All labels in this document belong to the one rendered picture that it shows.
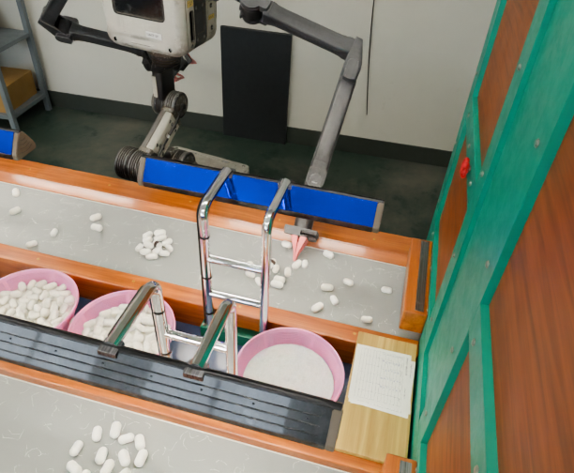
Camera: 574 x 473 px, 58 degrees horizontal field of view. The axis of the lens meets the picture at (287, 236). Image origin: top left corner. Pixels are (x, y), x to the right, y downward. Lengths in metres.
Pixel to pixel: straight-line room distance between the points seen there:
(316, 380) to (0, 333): 0.70
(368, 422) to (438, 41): 2.51
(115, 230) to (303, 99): 2.07
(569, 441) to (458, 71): 3.01
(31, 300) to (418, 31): 2.54
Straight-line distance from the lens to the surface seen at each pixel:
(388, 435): 1.21
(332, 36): 1.76
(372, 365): 1.30
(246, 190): 1.26
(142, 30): 1.95
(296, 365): 1.32
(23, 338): 0.99
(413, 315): 1.33
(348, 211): 1.22
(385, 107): 3.46
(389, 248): 1.64
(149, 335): 1.39
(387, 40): 3.31
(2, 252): 1.72
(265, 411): 0.84
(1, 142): 1.59
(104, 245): 1.68
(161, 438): 1.23
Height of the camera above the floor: 1.80
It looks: 40 degrees down
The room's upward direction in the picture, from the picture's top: 4 degrees clockwise
